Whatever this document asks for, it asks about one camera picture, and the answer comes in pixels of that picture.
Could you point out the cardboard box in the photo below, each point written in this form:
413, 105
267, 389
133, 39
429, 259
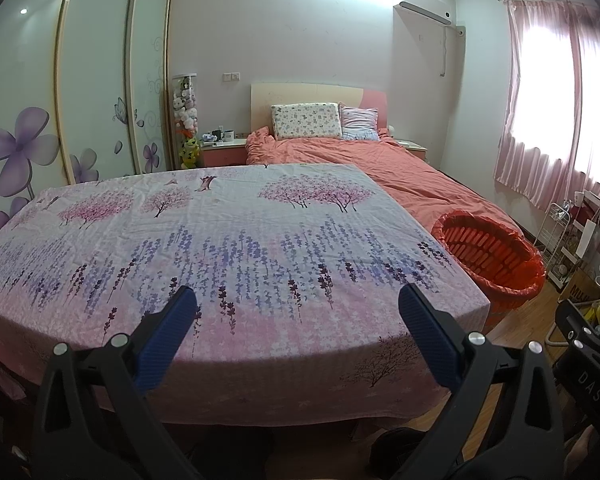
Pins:
580, 287

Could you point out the red plastic laundry basket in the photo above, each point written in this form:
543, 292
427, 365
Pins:
515, 305

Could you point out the wardrobe with flower doors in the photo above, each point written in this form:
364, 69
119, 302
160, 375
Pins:
95, 70

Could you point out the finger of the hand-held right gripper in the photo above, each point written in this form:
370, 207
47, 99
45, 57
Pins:
572, 325

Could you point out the green yellow plush toy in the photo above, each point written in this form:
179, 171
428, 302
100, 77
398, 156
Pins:
190, 152

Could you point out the white wall switch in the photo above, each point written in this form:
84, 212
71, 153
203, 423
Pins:
231, 77

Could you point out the red slatted basket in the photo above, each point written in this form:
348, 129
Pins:
485, 250

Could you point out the floral pillow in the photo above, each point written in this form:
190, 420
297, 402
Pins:
305, 120

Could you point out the stack of plush toys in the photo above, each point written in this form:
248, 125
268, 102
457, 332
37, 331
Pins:
185, 105

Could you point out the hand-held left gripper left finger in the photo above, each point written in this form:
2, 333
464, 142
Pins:
167, 330

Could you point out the pink striped pillow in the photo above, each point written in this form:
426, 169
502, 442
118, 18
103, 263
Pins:
360, 120

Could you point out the pink curtain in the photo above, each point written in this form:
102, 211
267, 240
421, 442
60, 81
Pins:
535, 160

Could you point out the floral purple tablecloth table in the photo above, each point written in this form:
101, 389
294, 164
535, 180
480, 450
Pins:
255, 260

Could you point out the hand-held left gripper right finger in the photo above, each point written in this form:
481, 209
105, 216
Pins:
430, 340

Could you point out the cream pink bed frame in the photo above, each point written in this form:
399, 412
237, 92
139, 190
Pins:
305, 92

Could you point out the dark round object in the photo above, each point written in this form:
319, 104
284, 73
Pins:
402, 447

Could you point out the white board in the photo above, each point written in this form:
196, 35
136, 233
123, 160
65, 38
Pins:
589, 240

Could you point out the white air conditioner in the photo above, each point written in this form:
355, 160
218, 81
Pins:
425, 7

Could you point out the air conditioner pipe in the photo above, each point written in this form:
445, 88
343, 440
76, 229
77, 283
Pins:
445, 50

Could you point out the pink nightstand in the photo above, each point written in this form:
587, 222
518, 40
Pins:
222, 155
412, 149

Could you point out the bed with salmon duvet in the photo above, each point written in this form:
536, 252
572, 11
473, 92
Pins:
395, 170

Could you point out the white tube frame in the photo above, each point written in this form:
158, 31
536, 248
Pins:
552, 337

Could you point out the person's right forearm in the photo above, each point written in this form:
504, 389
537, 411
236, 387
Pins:
580, 457

